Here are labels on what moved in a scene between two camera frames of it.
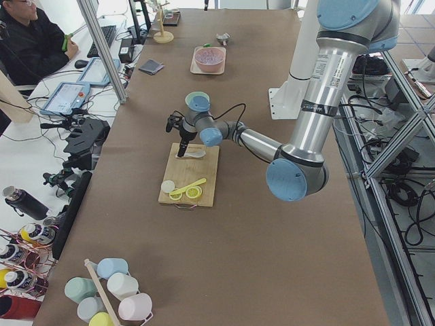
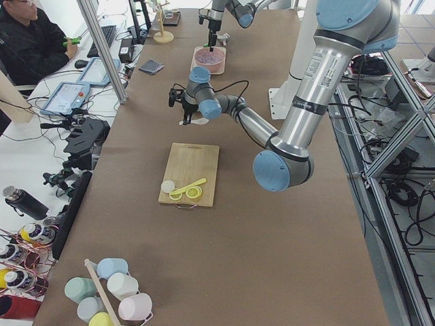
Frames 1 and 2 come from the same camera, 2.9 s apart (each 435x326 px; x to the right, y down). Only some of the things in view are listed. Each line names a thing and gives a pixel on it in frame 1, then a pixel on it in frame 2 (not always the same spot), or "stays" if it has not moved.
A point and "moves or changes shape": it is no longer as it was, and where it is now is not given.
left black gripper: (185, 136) -> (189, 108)
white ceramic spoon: (198, 153) moves or changes shape
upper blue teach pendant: (68, 96) stays
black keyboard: (108, 33) stays
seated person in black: (30, 46) stays
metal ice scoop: (223, 39) stays
